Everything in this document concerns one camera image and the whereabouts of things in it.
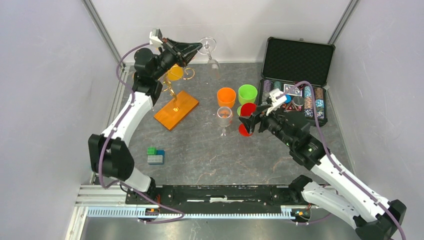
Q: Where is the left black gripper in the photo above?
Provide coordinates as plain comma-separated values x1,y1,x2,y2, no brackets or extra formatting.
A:
152,38,203,80

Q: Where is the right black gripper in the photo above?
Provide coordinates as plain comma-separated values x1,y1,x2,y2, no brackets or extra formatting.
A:
238,103,295,148

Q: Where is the red plastic wine glass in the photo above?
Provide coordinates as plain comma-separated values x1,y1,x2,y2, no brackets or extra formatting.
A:
238,102,257,137

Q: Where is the clear wine glass back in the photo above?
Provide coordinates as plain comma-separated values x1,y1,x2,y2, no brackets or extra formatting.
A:
198,36,221,80

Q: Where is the clear wine glass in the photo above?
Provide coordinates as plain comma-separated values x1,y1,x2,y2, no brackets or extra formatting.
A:
198,36,221,80
216,106,233,137

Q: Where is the green plastic wine glass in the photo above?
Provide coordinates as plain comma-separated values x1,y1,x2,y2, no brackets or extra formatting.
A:
237,84,258,115

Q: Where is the yellow-orange plastic wine glass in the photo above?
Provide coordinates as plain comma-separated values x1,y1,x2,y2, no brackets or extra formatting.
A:
166,64,184,82

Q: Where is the orange plastic wine glass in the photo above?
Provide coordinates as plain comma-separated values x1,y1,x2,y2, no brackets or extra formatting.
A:
216,87,237,109

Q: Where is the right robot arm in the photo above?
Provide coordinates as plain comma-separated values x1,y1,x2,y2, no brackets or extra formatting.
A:
239,103,407,240

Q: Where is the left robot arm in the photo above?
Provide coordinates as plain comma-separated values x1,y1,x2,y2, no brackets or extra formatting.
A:
88,38,203,204

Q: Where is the wooden rack base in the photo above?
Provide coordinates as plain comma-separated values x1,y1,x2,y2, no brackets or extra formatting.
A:
154,90,199,131

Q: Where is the playing card deck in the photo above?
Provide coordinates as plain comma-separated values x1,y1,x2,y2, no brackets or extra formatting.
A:
283,84,303,97

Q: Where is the black poker chip case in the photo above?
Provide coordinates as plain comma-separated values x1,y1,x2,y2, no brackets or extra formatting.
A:
256,37,336,127

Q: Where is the blue toy brick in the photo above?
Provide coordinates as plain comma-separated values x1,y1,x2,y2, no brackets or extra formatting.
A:
156,149,166,157

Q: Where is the green toy brick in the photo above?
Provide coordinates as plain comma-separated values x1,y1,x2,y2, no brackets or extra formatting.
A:
146,146,157,156

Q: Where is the grey toy brick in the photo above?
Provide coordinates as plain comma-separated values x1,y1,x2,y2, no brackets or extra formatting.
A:
147,154,164,165

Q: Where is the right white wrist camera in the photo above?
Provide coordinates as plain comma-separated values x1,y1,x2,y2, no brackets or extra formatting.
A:
266,88,288,116

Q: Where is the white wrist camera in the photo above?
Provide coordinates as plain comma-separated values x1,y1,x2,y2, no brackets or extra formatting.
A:
266,88,288,116
149,28,163,48

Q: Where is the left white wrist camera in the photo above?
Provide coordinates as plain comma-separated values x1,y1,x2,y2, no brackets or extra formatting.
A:
149,28,163,48

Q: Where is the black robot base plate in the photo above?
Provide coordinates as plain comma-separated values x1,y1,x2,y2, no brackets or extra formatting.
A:
125,184,313,217

